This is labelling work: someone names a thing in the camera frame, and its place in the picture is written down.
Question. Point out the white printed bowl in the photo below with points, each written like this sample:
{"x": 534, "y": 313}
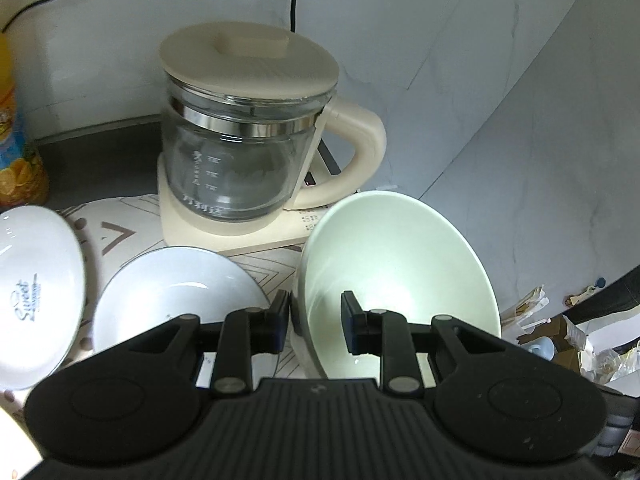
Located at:
{"x": 35, "y": 260}

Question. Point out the glass kettle with cream lid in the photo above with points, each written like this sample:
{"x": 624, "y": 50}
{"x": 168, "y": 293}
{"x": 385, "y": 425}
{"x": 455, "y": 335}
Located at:
{"x": 235, "y": 160}

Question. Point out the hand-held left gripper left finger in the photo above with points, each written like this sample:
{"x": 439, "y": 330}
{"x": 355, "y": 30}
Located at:
{"x": 279, "y": 324}

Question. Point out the orange juice bottle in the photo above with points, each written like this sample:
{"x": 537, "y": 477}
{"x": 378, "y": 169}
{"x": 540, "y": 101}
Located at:
{"x": 20, "y": 160}

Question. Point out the white paper sheet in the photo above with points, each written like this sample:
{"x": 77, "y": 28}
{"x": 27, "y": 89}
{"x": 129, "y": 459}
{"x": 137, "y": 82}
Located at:
{"x": 610, "y": 327}

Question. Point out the small beige trinket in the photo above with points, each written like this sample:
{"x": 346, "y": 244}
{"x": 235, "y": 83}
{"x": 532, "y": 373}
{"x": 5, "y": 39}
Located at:
{"x": 585, "y": 294}

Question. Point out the clear plastic wrap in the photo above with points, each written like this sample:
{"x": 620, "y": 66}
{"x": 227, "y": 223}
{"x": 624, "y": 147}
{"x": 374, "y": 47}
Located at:
{"x": 610, "y": 365}

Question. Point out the white cup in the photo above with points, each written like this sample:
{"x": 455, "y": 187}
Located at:
{"x": 540, "y": 347}

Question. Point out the plain white bowl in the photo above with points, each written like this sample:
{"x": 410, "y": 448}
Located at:
{"x": 170, "y": 290}

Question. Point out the cardboard box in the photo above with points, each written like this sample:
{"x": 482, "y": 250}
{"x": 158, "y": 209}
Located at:
{"x": 562, "y": 332}

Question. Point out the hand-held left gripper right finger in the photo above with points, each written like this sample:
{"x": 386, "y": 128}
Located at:
{"x": 350, "y": 322}

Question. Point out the pale green bowl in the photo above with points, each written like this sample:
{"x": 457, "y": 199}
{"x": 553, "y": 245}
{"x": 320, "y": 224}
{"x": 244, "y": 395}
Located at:
{"x": 400, "y": 250}

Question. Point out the cream kettle base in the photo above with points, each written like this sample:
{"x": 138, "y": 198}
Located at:
{"x": 200, "y": 230}

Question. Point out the patterned cloth mat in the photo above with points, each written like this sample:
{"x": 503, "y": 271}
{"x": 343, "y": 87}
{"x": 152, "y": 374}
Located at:
{"x": 120, "y": 235}

